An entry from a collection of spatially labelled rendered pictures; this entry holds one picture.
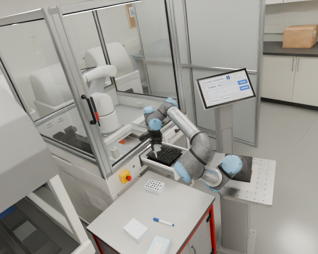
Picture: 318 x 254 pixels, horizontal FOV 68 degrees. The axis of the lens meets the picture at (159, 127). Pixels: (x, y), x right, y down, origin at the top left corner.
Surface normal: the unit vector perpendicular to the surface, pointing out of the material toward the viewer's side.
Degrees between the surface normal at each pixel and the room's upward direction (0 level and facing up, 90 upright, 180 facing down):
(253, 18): 90
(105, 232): 0
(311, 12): 90
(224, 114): 90
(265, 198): 0
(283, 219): 0
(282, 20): 90
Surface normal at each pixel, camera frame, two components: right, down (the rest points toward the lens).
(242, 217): -0.43, 0.50
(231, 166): -0.33, -0.29
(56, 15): 0.78, 0.19
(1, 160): 0.67, -0.13
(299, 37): -0.68, 0.43
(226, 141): 0.21, 0.45
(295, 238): -0.16, -0.86
